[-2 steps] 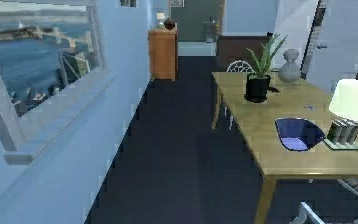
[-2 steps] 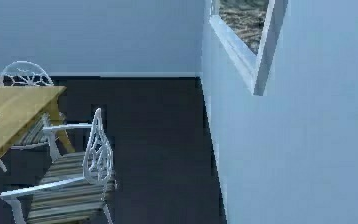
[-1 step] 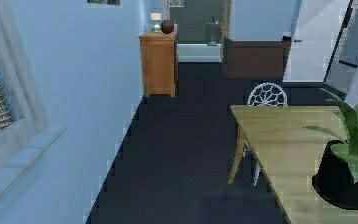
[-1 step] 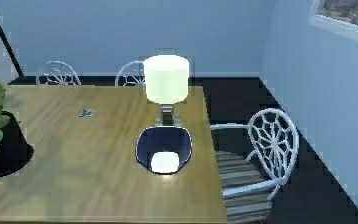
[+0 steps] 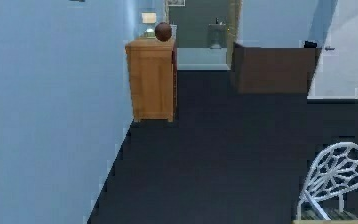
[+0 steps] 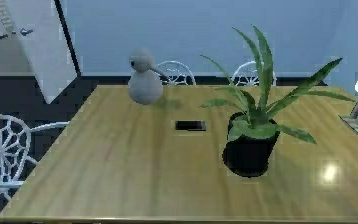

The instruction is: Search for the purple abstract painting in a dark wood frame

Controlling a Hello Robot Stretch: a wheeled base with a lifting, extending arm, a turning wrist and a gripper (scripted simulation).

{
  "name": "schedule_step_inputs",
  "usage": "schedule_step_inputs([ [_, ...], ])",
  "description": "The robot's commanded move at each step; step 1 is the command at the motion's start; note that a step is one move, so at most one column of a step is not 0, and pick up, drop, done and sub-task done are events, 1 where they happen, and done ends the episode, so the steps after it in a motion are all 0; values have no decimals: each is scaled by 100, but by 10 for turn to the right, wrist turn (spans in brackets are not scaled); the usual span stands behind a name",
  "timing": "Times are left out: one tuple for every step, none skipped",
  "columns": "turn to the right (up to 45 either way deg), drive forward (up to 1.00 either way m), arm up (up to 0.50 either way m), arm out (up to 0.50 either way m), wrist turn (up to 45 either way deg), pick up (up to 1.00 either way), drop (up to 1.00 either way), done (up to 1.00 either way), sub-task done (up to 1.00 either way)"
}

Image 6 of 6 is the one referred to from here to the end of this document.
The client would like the small black flat device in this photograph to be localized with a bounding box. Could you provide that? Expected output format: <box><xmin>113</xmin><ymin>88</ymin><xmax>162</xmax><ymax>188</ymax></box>
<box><xmin>174</xmin><ymin>120</ymin><xmax>207</xmax><ymax>132</ymax></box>

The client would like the grey bird figurine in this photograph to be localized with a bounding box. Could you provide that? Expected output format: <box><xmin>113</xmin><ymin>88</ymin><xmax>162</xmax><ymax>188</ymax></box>
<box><xmin>127</xmin><ymin>48</ymin><xmax>170</xmax><ymax>106</ymax></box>

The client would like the green plant in black pot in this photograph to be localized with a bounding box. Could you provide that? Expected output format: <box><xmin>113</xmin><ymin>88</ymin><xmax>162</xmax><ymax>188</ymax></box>
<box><xmin>200</xmin><ymin>25</ymin><xmax>356</xmax><ymax>178</ymax></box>

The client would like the light wooden table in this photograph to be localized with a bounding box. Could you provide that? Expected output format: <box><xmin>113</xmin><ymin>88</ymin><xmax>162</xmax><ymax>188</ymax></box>
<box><xmin>0</xmin><ymin>83</ymin><xmax>358</xmax><ymax>224</ymax></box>

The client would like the white room door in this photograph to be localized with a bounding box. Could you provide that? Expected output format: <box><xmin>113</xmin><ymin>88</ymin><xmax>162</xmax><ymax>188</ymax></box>
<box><xmin>5</xmin><ymin>0</ymin><xmax>83</xmax><ymax>105</ymax></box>

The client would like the white wire chair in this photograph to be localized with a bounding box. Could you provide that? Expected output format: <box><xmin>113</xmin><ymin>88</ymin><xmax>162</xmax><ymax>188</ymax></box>
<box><xmin>230</xmin><ymin>60</ymin><xmax>277</xmax><ymax>88</ymax></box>
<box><xmin>0</xmin><ymin>113</ymin><xmax>71</xmax><ymax>202</ymax></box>
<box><xmin>155</xmin><ymin>60</ymin><xmax>197</xmax><ymax>86</ymax></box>

